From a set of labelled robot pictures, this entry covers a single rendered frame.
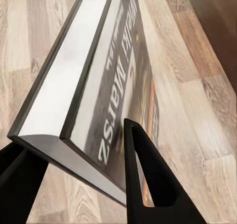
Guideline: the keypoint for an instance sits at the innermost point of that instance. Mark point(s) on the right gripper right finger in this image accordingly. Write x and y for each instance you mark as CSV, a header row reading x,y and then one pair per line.
x,y
172,203

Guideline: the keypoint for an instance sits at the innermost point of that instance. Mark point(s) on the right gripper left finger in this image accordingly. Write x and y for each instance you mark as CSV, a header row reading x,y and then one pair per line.
x,y
21,174

